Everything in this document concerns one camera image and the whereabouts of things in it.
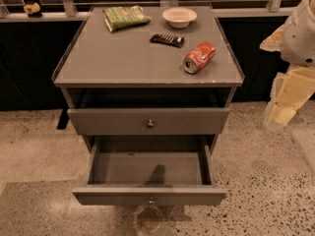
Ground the metal window railing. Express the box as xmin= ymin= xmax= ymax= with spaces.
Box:
xmin=0 ymin=0 xmax=315 ymax=24

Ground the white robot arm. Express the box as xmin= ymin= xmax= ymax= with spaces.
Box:
xmin=260 ymin=0 xmax=315 ymax=131

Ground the grey drawer cabinet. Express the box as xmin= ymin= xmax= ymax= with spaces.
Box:
xmin=51 ymin=5 xmax=245 ymax=153

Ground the small yellow black object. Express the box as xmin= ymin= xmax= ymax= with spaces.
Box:
xmin=24 ymin=2 xmax=42 ymax=17

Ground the black snack bar wrapper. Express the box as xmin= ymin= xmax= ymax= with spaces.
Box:
xmin=150 ymin=34 xmax=185 ymax=48

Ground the white bowl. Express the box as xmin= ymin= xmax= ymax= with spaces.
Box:
xmin=162 ymin=7 xmax=197 ymax=29

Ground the grey top drawer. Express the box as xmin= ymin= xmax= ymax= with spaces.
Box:
xmin=68 ymin=108 xmax=229 ymax=135

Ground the red soda can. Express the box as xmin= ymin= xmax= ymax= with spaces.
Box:
xmin=183 ymin=41 xmax=216 ymax=74

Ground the grey drawer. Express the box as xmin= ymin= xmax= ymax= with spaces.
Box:
xmin=68 ymin=108 xmax=229 ymax=135
xmin=73 ymin=144 xmax=226 ymax=206

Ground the green chip bag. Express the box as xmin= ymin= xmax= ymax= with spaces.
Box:
xmin=102 ymin=5 xmax=151 ymax=32

